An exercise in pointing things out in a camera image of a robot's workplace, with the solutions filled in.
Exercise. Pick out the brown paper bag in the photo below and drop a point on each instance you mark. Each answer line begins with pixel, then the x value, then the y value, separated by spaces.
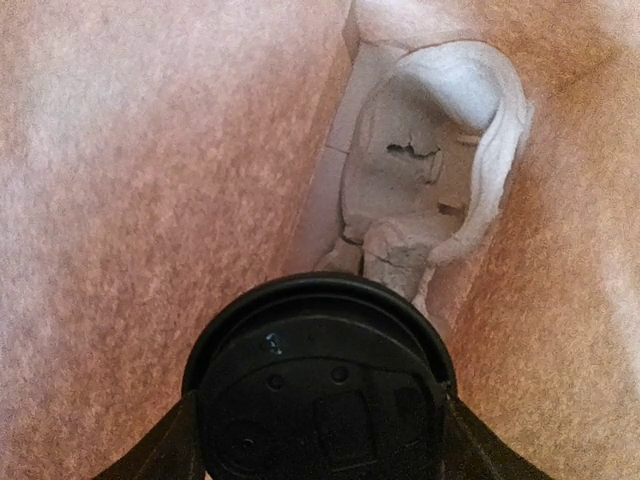
pixel 155 160

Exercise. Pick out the cardboard cup carrier tray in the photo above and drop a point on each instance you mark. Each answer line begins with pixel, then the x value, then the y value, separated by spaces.
pixel 432 148

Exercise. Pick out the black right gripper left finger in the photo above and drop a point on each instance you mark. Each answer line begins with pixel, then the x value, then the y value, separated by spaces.
pixel 169 451

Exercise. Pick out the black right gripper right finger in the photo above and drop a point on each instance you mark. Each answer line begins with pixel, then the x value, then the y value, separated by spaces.
pixel 471 450

